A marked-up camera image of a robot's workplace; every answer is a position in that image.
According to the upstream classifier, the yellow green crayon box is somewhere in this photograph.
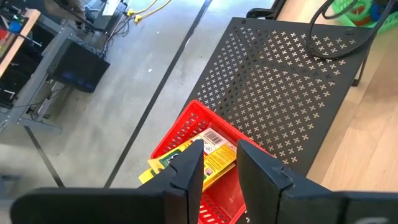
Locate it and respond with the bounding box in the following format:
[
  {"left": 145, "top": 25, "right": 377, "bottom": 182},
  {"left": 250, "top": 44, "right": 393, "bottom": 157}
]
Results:
[
  {"left": 138, "top": 141, "right": 195, "bottom": 185},
  {"left": 186, "top": 127, "right": 238, "bottom": 191}
]

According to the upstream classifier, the green plastic basket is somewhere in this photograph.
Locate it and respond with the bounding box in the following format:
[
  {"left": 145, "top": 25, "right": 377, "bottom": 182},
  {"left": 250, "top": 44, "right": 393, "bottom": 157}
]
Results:
[{"left": 331, "top": 0, "right": 398, "bottom": 35}]

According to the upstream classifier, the blue coil wristband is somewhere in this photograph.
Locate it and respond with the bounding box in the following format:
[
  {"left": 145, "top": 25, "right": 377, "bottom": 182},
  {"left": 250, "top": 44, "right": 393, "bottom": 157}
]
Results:
[{"left": 369, "top": 3, "right": 389, "bottom": 22}]

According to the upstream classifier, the orange coil wristband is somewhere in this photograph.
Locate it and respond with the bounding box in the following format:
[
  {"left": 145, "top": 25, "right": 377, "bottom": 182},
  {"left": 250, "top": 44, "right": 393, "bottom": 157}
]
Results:
[{"left": 353, "top": 6, "right": 374, "bottom": 27}]

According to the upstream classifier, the wooden desk top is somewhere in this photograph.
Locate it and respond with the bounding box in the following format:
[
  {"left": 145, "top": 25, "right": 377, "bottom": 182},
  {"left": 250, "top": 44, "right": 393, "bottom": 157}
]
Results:
[{"left": 0, "top": 8, "right": 42, "bottom": 77}]

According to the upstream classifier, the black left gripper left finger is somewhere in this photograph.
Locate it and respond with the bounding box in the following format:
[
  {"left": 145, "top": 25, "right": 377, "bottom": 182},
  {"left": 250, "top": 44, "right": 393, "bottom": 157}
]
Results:
[{"left": 138, "top": 139, "right": 205, "bottom": 224}]

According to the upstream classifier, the grey metal desk frame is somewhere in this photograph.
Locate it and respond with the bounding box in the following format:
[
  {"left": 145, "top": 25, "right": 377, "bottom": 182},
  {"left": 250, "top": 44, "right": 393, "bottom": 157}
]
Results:
[{"left": 0, "top": 14, "right": 74, "bottom": 135}]

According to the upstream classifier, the red plastic basket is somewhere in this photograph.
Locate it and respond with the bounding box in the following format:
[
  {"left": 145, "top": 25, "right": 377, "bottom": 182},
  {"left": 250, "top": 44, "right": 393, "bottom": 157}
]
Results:
[{"left": 150, "top": 99, "right": 274, "bottom": 224}]

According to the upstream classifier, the black computer case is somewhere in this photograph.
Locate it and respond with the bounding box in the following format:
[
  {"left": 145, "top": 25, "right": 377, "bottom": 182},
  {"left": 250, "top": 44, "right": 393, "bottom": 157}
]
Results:
[{"left": 46, "top": 39, "right": 111, "bottom": 94}]

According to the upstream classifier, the yellow extension cable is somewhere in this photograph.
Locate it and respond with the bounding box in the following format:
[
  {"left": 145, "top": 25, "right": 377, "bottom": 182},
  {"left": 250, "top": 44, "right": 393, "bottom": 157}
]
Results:
[{"left": 126, "top": 0, "right": 172, "bottom": 24}]

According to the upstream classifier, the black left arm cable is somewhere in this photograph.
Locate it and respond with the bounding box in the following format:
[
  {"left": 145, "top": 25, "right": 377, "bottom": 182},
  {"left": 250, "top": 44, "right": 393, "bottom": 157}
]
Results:
[{"left": 307, "top": 0, "right": 396, "bottom": 60}]

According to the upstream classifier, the black perforated metal desk riser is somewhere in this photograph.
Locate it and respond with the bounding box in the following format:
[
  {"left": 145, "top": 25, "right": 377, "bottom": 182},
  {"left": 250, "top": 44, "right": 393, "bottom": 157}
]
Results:
[{"left": 183, "top": 17, "right": 379, "bottom": 177}]

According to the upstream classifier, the black clamp knob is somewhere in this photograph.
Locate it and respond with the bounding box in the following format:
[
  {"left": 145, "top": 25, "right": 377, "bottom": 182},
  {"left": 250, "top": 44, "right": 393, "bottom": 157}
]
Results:
[{"left": 246, "top": 7, "right": 277, "bottom": 20}]

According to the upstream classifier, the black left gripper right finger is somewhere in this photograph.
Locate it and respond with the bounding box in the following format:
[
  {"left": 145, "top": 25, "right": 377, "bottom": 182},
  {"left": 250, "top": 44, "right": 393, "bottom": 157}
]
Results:
[{"left": 236, "top": 139, "right": 340, "bottom": 224}]

